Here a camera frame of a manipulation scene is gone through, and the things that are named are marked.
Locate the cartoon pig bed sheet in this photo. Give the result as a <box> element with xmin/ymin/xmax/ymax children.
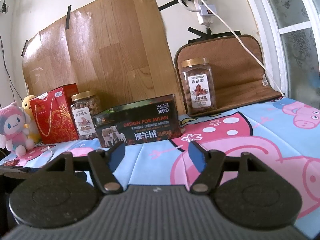
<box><xmin>0</xmin><ymin>96</ymin><xmax>320</xmax><ymax>239</ymax></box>

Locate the pink plush doll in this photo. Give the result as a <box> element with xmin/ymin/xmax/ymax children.
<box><xmin>0</xmin><ymin>101</ymin><xmax>35</xmax><ymax>157</ymax></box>

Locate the black sheep print box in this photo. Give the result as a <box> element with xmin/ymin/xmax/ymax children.
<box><xmin>92</xmin><ymin>94</ymin><xmax>182</xmax><ymax>148</ymax></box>

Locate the pecan jar gold lid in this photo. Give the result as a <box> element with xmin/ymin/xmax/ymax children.
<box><xmin>180</xmin><ymin>57</ymin><xmax>217</xmax><ymax>116</ymax></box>

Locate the white cable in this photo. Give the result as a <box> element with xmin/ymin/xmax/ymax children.
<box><xmin>195</xmin><ymin>0</ymin><xmax>286</xmax><ymax>98</ymax></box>

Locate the wood grain board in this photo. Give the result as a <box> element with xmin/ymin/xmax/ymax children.
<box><xmin>23</xmin><ymin>0</ymin><xmax>185</xmax><ymax>114</ymax></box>

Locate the red gift box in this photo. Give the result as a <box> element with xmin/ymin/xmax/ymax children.
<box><xmin>30</xmin><ymin>83</ymin><xmax>79</xmax><ymax>144</ymax></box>

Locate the white power strip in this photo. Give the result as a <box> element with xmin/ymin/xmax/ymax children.
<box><xmin>193</xmin><ymin>0</ymin><xmax>217</xmax><ymax>27</ymax></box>

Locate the yellow plush toy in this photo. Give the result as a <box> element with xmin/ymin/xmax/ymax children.
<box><xmin>22</xmin><ymin>95</ymin><xmax>41</xmax><ymax>144</ymax></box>

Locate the nut jar gold lid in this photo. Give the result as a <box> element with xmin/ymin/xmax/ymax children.
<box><xmin>71</xmin><ymin>90</ymin><xmax>101</xmax><ymax>140</ymax></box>

